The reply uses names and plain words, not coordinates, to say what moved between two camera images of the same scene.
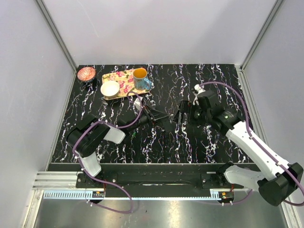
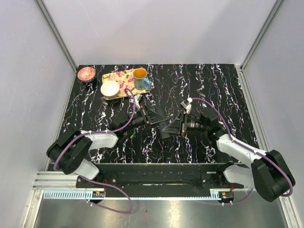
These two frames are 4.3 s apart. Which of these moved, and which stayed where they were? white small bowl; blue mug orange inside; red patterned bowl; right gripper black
Moved: right gripper black
Stayed: blue mug orange inside; red patterned bowl; white small bowl
